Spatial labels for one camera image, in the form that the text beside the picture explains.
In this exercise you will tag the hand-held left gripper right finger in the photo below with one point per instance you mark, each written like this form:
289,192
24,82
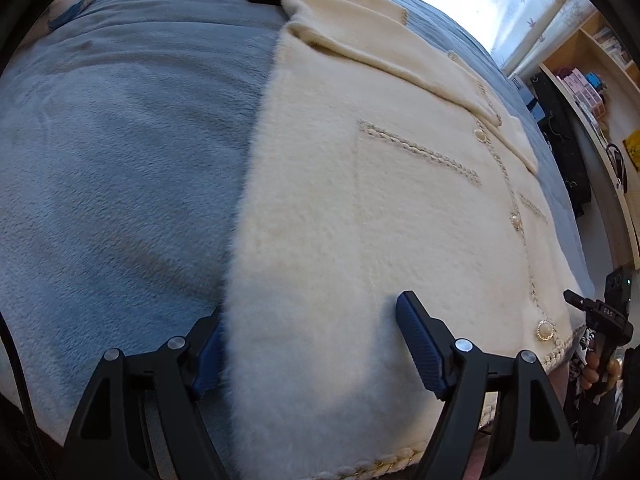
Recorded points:
420,345

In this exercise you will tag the yellow card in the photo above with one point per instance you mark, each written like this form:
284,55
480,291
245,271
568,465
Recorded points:
632,147

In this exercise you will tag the person's right hand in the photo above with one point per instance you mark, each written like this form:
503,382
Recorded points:
590,372

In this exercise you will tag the white blue printed box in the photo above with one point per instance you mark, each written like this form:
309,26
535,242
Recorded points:
525,95

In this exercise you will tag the small blue box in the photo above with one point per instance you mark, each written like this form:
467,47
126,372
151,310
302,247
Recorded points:
593,82

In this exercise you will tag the black headphones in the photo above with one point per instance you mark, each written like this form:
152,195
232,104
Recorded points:
617,160

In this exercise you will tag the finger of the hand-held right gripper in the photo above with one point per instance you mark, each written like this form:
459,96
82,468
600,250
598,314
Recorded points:
577,301

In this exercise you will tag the wooden shelf unit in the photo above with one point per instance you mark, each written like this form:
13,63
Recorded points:
575,50

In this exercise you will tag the white curved desk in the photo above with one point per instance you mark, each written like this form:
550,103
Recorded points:
600,160

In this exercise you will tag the row of books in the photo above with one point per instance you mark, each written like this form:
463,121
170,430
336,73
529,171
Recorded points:
612,42

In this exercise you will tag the sheer leaf-print curtain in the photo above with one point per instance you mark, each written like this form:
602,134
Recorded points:
500,5

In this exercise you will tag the pink drawer organizer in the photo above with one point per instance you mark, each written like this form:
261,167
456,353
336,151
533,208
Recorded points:
580,90

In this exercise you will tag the blue fleece blanket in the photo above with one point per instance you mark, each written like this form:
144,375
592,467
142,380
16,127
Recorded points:
125,160

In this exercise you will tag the person's patterned garment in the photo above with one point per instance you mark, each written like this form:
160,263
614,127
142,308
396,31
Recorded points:
575,365

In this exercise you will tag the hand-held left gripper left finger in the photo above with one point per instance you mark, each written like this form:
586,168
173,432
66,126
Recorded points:
207,360

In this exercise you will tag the black hanging bag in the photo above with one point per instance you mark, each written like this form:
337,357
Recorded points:
560,135

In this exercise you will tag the cream fluffy cardigan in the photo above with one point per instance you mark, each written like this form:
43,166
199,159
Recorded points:
375,210

